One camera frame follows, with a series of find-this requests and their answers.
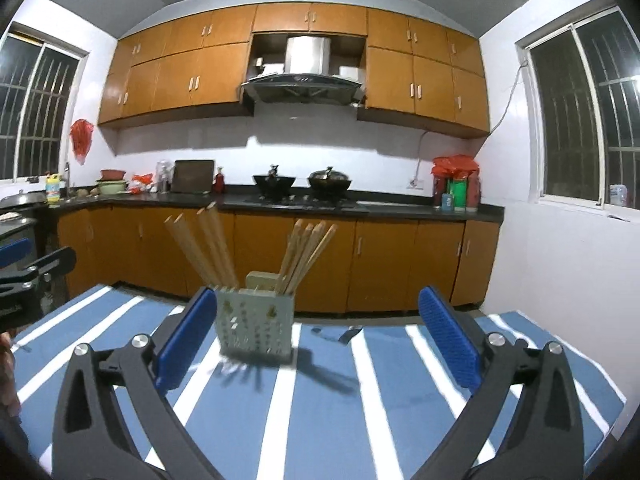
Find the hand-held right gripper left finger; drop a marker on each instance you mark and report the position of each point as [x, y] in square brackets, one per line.
[185, 335]

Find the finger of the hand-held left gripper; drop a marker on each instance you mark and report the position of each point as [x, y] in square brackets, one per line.
[15, 252]
[50, 260]

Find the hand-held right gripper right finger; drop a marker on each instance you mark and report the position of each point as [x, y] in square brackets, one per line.
[447, 340]

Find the green plastic utensil holder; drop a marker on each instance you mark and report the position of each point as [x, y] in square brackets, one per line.
[255, 320]

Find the wooden chopstick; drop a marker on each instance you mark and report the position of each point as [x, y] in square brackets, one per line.
[327, 236]
[196, 240]
[297, 230]
[222, 240]
[305, 234]
[192, 252]
[315, 234]
[214, 245]

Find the person's left hand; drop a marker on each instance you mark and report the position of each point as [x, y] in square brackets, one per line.
[7, 375]

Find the yellow detergent bottle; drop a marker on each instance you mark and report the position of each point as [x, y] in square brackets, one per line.
[53, 190]

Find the steel faucet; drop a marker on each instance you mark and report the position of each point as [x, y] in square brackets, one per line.
[67, 180]

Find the green basin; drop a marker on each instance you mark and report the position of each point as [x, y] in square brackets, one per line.
[113, 187]

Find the orange lower kitchen cabinets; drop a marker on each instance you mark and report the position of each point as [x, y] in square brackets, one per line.
[390, 260]

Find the red basin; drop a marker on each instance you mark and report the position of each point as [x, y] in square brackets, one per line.
[113, 174]

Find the small red plastic bag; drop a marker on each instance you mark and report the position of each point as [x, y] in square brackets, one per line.
[142, 182]

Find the hanging red plastic bag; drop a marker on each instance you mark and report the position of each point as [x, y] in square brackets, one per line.
[81, 140]

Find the black kitchen countertop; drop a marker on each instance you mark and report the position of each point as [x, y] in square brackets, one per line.
[400, 209]

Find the clear plastic bag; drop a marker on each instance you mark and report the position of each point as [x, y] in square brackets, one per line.
[164, 177]

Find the blue white striped tablecloth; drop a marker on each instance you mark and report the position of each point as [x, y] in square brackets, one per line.
[325, 410]

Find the barred window beside sink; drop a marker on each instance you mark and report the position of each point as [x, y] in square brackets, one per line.
[35, 110]

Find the green package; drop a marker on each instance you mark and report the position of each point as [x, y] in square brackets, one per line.
[457, 195]

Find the red bottle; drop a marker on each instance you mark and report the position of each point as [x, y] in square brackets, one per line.
[220, 182]

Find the dark cutting board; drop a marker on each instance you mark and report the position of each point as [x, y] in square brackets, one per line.
[192, 176]

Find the black wok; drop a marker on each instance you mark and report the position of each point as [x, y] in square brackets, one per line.
[274, 185]

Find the gas stove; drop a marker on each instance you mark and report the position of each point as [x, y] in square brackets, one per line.
[305, 202]

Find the black lidded pot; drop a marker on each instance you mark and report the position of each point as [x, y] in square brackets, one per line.
[328, 185]

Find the orange upper cabinets beside bag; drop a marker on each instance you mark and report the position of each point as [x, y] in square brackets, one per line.
[175, 75]

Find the white pack on windowsill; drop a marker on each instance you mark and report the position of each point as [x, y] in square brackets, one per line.
[618, 195]

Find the steel range hood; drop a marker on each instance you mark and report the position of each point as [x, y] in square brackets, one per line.
[305, 67]

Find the orange cabinet above hood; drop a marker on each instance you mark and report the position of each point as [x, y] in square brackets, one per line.
[310, 17]

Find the white wall socket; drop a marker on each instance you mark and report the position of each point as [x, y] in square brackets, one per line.
[416, 183]

